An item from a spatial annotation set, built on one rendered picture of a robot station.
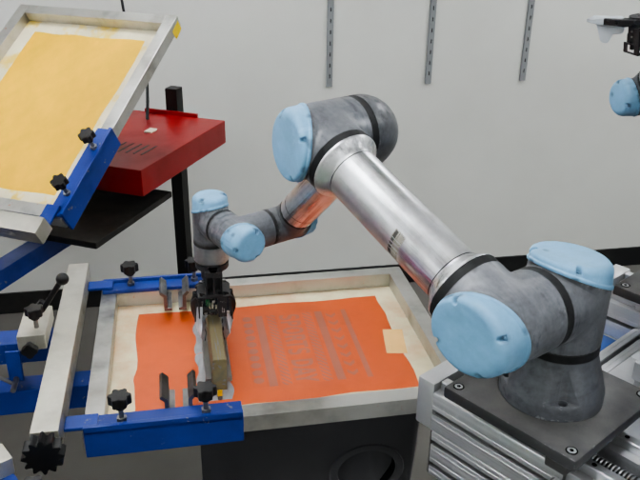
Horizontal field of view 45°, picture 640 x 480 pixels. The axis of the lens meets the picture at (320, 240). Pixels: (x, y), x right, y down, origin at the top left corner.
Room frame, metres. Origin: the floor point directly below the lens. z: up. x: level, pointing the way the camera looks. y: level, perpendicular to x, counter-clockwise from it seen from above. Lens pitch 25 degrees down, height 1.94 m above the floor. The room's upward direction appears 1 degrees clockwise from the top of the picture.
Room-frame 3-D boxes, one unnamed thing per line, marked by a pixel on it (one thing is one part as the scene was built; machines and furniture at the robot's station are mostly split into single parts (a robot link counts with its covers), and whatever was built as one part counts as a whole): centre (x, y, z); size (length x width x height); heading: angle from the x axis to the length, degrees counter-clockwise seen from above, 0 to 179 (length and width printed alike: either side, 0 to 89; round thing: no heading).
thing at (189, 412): (1.22, 0.30, 0.97); 0.30 x 0.05 x 0.07; 101
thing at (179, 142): (2.68, 0.69, 1.06); 0.61 x 0.46 x 0.12; 161
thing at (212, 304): (1.49, 0.23, 1.14); 0.09 x 0.08 x 0.12; 11
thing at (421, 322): (1.54, 0.11, 0.97); 0.79 x 0.58 x 0.04; 101
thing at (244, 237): (1.43, 0.15, 1.29); 0.11 x 0.11 x 0.08; 37
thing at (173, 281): (1.76, 0.40, 0.97); 0.30 x 0.05 x 0.07; 101
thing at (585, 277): (0.96, -0.34, 1.42); 0.13 x 0.12 x 0.14; 127
